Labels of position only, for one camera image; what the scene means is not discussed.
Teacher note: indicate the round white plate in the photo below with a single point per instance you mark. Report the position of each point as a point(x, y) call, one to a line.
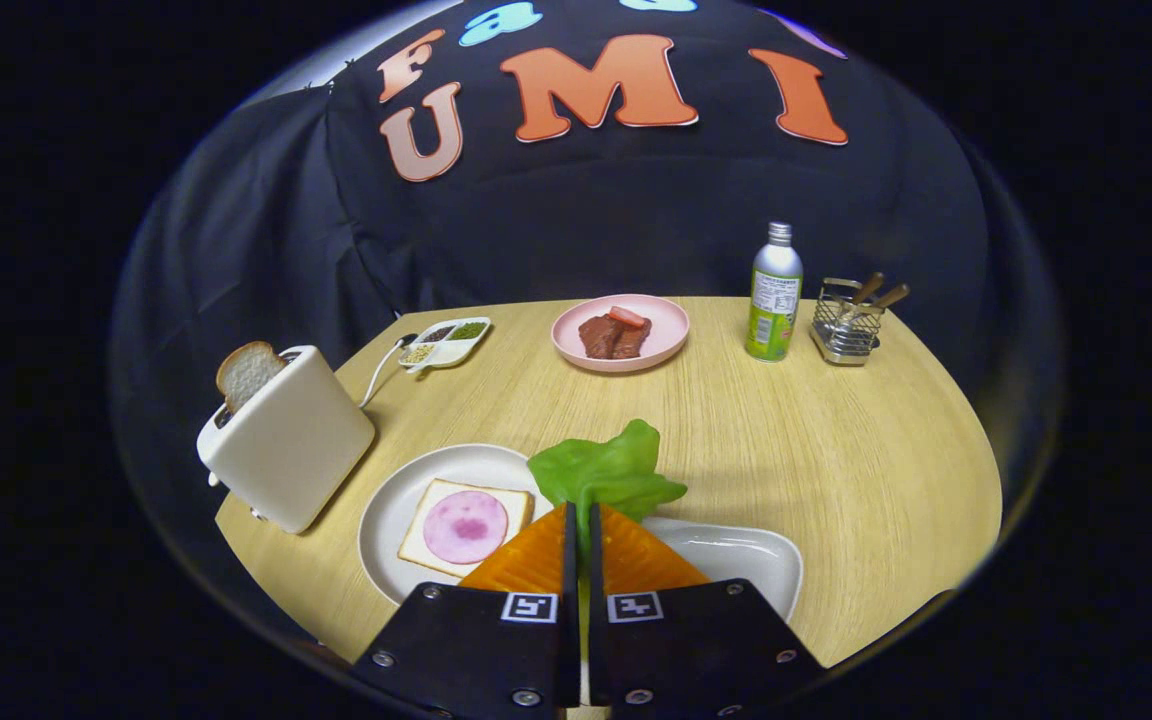
point(396, 500)

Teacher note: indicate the pink plate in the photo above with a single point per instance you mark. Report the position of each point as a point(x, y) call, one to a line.
point(666, 335)

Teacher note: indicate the pink ham slice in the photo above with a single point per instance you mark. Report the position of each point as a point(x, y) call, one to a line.
point(464, 527)

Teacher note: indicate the silver green drink bottle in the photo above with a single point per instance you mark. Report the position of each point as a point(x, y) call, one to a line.
point(774, 300)

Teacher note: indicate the white rectangular dish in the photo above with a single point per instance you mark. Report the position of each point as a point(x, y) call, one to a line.
point(746, 565)

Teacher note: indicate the white bread slice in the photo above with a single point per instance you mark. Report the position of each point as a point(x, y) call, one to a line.
point(421, 545)

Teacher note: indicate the white toaster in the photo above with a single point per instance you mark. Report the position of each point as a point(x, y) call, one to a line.
point(291, 440)

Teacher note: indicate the red sausage piece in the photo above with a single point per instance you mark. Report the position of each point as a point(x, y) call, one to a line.
point(627, 316)

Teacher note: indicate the black backdrop cloth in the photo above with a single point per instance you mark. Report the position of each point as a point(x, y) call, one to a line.
point(576, 220)

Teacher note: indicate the brown meat pieces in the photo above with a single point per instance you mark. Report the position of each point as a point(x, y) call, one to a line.
point(608, 340)

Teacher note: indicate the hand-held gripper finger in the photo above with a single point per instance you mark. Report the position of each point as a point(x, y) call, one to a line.
point(594, 570)
point(570, 570)

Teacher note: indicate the white divided bean dish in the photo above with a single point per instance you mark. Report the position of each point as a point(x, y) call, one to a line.
point(456, 348)

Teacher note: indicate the green lettuce leaf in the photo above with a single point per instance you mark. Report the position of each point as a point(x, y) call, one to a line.
point(606, 470)

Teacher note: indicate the toasted bread slice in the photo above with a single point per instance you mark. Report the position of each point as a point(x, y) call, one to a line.
point(248, 372)

